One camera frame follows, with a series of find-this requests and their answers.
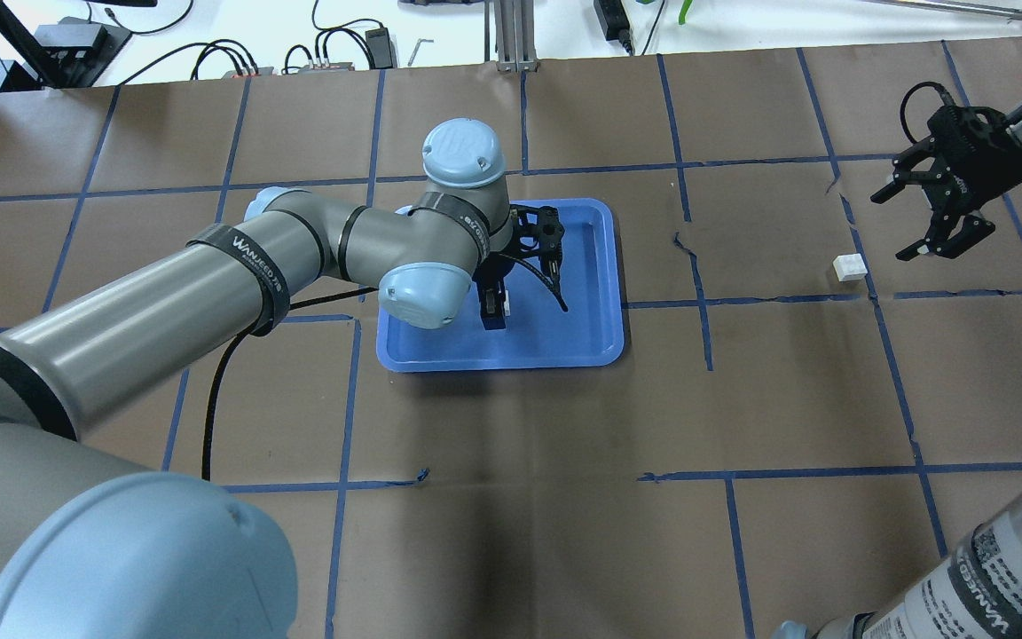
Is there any aluminium frame post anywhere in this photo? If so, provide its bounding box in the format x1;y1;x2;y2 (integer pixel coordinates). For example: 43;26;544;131
487;1;539;73

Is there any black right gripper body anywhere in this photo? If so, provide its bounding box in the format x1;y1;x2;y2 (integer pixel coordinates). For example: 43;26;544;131
893;105;1022;222

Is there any brown paper table cover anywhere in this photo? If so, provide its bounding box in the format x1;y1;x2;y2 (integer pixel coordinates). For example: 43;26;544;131
0;39;1022;638

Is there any green handled reacher grabber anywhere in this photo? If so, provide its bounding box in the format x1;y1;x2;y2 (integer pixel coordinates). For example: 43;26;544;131
869;1;1022;22

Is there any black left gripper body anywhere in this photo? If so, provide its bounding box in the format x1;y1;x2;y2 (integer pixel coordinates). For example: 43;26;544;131
476;206;565;294

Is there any blue plastic tray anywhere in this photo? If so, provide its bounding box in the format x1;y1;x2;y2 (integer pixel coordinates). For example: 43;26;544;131
375;198;625;373

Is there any black power adapter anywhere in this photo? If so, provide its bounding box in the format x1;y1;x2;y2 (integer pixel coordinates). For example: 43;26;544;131
364;26;394;69

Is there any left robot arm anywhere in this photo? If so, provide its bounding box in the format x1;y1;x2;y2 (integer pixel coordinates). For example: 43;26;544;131
0;118;518;638

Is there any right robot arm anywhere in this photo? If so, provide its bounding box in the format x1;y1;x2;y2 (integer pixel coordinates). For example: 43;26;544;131
818;83;1022;638

